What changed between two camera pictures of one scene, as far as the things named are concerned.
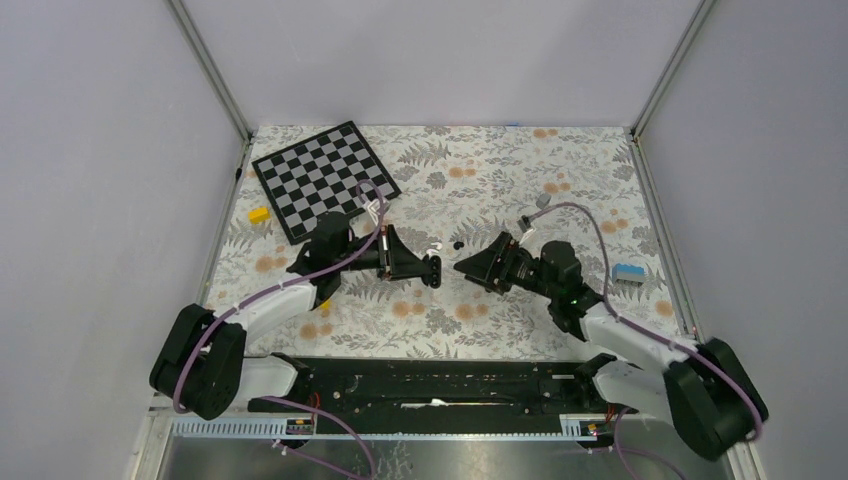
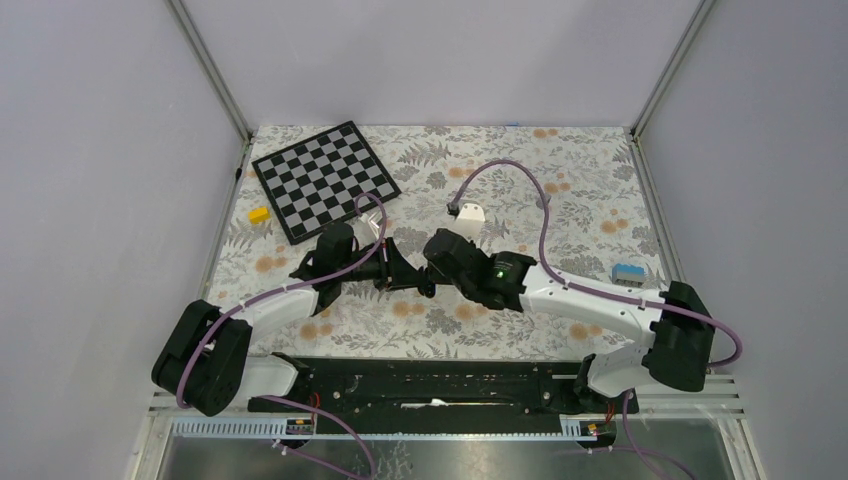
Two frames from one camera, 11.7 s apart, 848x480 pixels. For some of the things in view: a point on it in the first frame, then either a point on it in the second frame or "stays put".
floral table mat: (462, 189) stays put
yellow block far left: (259, 215) stays put
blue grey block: (628, 273) stays put
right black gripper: (485, 264) → (436, 274)
